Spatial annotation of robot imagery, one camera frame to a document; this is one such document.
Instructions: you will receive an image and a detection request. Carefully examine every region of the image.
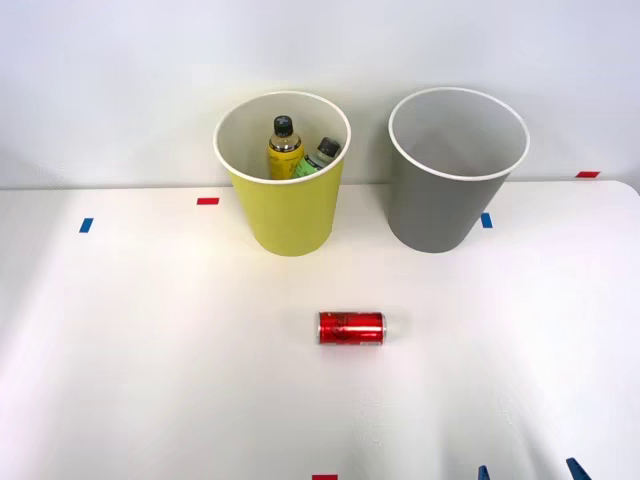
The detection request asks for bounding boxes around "red drink can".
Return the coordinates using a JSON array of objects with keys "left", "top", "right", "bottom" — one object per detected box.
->
[{"left": 318, "top": 310, "right": 389, "bottom": 347}]

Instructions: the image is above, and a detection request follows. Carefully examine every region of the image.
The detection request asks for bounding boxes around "grey plastic waste bin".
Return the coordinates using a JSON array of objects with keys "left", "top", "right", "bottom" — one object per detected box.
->
[{"left": 387, "top": 87, "right": 531, "bottom": 254}]

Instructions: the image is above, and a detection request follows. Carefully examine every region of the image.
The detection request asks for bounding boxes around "yellow-green plastic waste bin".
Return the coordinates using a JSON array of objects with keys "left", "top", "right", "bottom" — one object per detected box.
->
[{"left": 213, "top": 90, "right": 353, "bottom": 258}]

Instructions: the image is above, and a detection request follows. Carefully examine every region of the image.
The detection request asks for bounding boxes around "green label plastic bottle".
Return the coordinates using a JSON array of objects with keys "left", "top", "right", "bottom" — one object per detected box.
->
[{"left": 292, "top": 136, "right": 342, "bottom": 180}]

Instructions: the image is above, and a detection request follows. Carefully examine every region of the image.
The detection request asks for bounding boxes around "yellow label plastic bottle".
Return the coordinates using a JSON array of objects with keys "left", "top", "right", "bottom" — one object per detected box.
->
[{"left": 267, "top": 115, "right": 307, "bottom": 181}]

